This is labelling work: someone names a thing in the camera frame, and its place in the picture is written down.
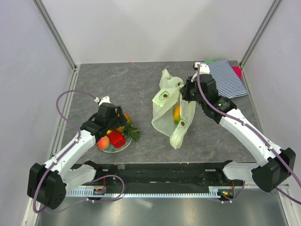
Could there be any orange toy pineapple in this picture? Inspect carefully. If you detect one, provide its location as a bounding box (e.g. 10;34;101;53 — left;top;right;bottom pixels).
117;113;142;143

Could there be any green avocado print plastic bag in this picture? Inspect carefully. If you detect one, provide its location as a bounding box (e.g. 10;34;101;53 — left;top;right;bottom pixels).
151;69;196;149

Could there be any orange green toy papaya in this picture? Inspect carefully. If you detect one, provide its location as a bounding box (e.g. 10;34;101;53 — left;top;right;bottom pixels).
173;105;181;124

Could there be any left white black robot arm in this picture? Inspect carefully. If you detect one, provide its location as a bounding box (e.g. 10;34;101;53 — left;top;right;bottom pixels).
27;103;127;210

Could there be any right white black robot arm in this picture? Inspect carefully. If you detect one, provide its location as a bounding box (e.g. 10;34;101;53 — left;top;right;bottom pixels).
180;74;296;193

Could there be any red toy bell pepper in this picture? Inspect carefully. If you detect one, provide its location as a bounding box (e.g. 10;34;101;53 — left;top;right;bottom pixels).
108;130;126;148

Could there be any patterned ceramic plate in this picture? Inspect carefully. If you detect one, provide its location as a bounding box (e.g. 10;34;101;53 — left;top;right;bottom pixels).
98;136;133;153

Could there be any red yellow toy peach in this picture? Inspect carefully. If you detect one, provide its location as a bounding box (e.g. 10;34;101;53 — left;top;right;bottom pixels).
95;136;110;150

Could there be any green folded cloth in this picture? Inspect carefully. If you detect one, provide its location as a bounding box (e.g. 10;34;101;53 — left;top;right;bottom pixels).
205;60;215;65

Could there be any blue white striped cloth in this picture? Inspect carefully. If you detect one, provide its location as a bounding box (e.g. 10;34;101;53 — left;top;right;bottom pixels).
208;60;248;98

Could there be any magenta folded cloth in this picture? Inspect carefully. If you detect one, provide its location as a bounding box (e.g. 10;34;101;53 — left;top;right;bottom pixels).
232;66;242;79

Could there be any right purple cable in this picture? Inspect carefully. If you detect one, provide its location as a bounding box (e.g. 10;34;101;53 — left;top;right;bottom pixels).
197;65;301;205

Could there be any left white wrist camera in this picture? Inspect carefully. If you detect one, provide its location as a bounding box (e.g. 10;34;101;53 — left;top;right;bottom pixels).
94;96;111;106

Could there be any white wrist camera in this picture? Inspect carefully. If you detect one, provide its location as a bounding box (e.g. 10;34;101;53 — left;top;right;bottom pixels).
94;96;111;106
191;62;210;82

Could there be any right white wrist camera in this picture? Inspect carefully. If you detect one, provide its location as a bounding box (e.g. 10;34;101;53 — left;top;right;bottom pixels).
191;62;210;82

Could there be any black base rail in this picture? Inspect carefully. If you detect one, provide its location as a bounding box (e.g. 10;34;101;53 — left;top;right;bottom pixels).
84;161;243;187

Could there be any grey slotted cable duct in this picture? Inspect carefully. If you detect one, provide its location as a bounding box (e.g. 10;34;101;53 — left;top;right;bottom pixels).
66;186;233;198

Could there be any right aluminium frame post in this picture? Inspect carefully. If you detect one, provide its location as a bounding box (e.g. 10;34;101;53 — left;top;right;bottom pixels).
239;0;282;69

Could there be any aluminium frame post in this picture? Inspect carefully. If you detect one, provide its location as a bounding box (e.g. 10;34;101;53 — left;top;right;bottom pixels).
33;0;77;70
239;0;282;69

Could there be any left aluminium frame post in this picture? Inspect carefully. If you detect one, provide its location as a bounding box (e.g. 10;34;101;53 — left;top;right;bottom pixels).
33;0;77;70

